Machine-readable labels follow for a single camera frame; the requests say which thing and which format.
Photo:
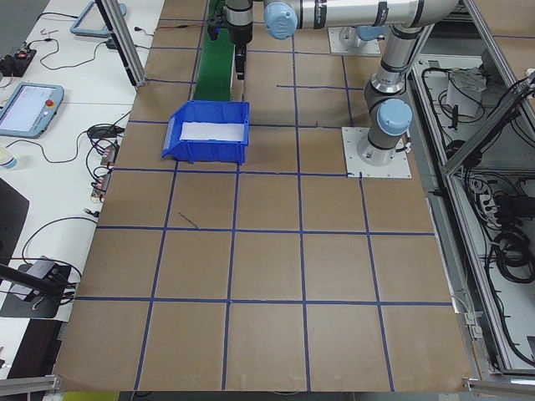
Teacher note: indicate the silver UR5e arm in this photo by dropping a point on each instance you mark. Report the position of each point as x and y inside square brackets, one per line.
[355, 16]
[368, 35]

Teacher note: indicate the green conveyor belt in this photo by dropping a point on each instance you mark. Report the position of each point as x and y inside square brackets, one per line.
[215, 71]

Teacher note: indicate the white foam liner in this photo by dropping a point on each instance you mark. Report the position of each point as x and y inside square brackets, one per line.
[213, 131]

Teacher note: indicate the blue plastic bin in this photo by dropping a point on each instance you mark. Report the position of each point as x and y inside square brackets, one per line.
[209, 152]

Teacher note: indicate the blue grey teach pendant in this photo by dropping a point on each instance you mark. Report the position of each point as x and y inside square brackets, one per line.
[25, 108]
[94, 23]

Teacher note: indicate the small circuit board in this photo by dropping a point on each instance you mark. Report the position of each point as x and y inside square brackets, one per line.
[108, 153]
[101, 186]

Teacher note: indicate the white side desk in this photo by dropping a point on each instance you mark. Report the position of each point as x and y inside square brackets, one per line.
[83, 104]

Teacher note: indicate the white paper cup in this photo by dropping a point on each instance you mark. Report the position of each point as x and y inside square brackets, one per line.
[7, 158]

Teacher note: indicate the black flat panel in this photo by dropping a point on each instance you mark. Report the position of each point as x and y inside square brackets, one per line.
[10, 217]

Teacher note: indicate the black stand base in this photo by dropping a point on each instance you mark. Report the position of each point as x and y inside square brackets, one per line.
[25, 301]

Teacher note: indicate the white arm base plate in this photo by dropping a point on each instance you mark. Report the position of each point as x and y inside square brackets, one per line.
[338, 48]
[397, 167]

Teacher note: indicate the aluminium post beside white desk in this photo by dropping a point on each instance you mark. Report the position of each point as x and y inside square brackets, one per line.
[127, 46]

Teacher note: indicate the white box in frame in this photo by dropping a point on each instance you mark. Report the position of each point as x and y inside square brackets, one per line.
[466, 92]

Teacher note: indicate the V-shaped metal bar frame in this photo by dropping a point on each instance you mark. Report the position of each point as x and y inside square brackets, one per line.
[453, 259]

